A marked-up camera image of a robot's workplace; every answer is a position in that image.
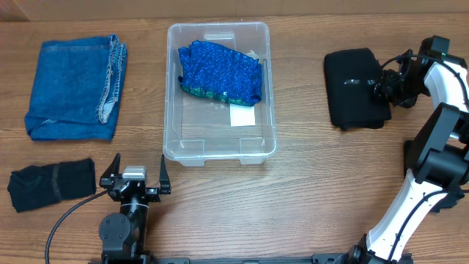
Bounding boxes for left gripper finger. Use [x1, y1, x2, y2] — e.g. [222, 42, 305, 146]
[159, 154, 171, 188]
[100, 153, 121, 180]

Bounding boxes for large black garment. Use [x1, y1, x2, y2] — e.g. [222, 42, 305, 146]
[323, 48, 391, 131]

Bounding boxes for blue sequin fabric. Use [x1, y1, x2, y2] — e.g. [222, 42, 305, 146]
[178, 40, 263, 107]

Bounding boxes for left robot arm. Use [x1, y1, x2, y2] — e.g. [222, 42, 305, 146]
[99, 154, 171, 264]

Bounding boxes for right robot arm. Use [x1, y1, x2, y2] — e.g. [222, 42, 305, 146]
[336, 35, 468, 263]

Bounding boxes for small black garment right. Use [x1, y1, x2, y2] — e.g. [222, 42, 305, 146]
[403, 140, 465, 213]

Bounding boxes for small black garment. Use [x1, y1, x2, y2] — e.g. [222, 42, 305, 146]
[403, 140, 465, 213]
[7, 158, 97, 213]

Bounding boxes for clear plastic storage bin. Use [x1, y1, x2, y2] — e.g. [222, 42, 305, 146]
[163, 22, 277, 166]

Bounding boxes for small black garment left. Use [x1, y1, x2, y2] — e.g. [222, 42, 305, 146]
[7, 158, 97, 213]

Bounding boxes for folded blue denim jeans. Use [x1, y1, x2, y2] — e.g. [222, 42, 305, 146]
[24, 34, 128, 141]

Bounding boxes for white label in bin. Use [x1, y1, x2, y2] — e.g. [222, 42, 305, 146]
[229, 104, 256, 127]

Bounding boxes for left black cable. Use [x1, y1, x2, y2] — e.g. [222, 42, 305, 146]
[45, 188, 111, 264]

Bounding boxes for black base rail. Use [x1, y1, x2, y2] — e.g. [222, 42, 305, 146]
[87, 252, 415, 264]

